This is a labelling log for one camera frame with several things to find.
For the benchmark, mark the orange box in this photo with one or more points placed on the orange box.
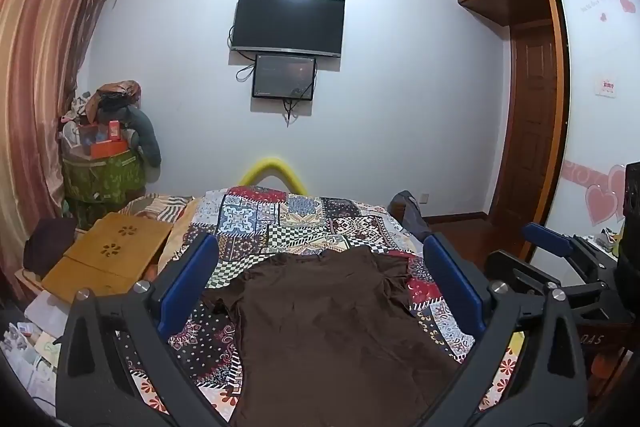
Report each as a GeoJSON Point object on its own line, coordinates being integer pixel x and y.
{"type": "Point", "coordinates": [107, 149]}

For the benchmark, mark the wooden lap desk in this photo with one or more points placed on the wooden lap desk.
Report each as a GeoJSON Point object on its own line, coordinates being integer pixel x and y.
{"type": "Point", "coordinates": [110, 252]}

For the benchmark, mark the white heart wardrobe door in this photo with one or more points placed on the white heart wardrobe door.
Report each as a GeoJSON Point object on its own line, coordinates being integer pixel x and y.
{"type": "Point", "coordinates": [595, 82]}

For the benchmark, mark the orange striped sheet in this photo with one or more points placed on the orange striped sheet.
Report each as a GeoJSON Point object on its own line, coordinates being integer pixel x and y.
{"type": "Point", "coordinates": [160, 207]}

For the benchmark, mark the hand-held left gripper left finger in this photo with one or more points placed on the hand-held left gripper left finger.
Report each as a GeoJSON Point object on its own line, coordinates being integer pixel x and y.
{"type": "Point", "coordinates": [187, 287]}

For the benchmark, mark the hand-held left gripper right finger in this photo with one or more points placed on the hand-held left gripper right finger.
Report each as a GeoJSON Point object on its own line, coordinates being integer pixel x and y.
{"type": "Point", "coordinates": [452, 287]}

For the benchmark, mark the black wall television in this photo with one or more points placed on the black wall television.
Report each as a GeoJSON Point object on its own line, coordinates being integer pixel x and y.
{"type": "Point", "coordinates": [287, 24]}

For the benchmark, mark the dark maroon cloth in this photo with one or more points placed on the dark maroon cloth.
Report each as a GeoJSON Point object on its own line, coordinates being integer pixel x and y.
{"type": "Point", "coordinates": [47, 244]}

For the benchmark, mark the brown shirt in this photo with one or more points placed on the brown shirt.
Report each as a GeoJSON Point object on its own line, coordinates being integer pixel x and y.
{"type": "Point", "coordinates": [330, 332]}

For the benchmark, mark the small black monitor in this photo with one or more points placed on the small black monitor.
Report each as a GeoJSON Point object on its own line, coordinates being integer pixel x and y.
{"type": "Point", "coordinates": [282, 77]}

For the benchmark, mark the green patterned bag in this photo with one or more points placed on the green patterned bag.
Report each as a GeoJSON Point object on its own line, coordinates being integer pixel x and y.
{"type": "Point", "coordinates": [105, 177]}

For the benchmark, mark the brown wooden door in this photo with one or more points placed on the brown wooden door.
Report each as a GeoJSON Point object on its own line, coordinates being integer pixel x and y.
{"type": "Point", "coordinates": [535, 107]}

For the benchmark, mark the patchwork quilt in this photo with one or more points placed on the patchwork quilt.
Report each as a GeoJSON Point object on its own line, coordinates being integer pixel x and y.
{"type": "Point", "coordinates": [300, 227]}

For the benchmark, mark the pile of white papers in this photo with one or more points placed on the pile of white papers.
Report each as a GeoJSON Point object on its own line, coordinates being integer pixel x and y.
{"type": "Point", "coordinates": [30, 347]}

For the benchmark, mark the grey garment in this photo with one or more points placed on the grey garment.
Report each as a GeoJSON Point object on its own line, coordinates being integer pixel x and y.
{"type": "Point", "coordinates": [412, 214]}

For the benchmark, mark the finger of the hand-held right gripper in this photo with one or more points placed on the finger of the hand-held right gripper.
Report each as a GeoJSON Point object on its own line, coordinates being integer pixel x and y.
{"type": "Point", "coordinates": [520, 269]}
{"type": "Point", "coordinates": [547, 239]}

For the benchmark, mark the orange brown cloth bundle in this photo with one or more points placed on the orange brown cloth bundle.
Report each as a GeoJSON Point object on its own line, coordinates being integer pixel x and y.
{"type": "Point", "coordinates": [112, 92]}

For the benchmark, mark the white wall socket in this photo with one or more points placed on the white wall socket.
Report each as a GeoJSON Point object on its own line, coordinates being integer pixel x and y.
{"type": "Point", "coordinates": [424, 197]}

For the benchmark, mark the striped curtain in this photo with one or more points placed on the striped curtain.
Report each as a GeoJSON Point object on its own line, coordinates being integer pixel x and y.
{"type": "Point", "coordinates": [40, 57]}

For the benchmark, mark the yellow foam tube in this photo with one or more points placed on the yellow foam tube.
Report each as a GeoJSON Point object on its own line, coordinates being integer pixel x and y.
{"type": "Point", "coordinates": [272, 166]}

